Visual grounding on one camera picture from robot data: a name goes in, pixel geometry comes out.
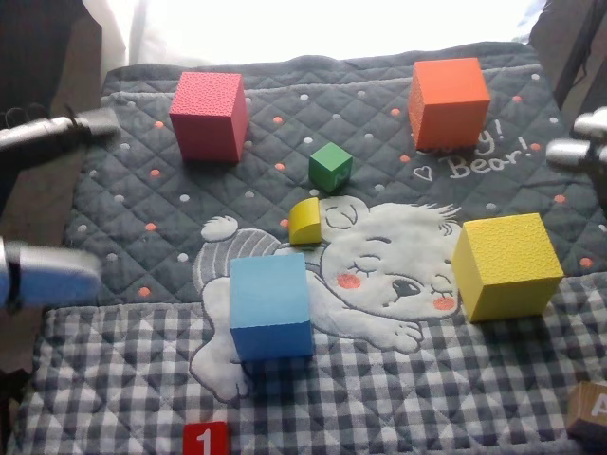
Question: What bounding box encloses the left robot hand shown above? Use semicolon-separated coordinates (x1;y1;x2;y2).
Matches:
0;109;120;313

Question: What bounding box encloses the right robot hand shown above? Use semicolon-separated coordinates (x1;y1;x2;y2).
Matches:
544;107;607;209

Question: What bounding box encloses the light blue cube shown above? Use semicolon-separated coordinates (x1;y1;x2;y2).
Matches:
229;251;315;365

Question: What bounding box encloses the yellow foam cube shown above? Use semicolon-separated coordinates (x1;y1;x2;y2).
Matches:
451;212;565;324

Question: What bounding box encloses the orange foam cube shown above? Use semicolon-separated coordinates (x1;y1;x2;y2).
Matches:
408;57;492;152

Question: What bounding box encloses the large red block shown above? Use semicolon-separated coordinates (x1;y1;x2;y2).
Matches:
168;70;250;166

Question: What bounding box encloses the wooden letter block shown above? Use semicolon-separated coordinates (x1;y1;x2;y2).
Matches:
566;381;607;445

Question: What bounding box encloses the yellow half-round block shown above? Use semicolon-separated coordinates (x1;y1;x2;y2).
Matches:
287;196;324;246

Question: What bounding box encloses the grey quilt with printed bear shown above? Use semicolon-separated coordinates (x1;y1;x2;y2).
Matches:
13;40;607;455

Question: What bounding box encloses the small green letter cube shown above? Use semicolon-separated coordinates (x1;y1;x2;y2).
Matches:
307;142;355;194

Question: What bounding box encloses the small red number cube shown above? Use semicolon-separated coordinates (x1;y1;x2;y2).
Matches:
182;420;230;455

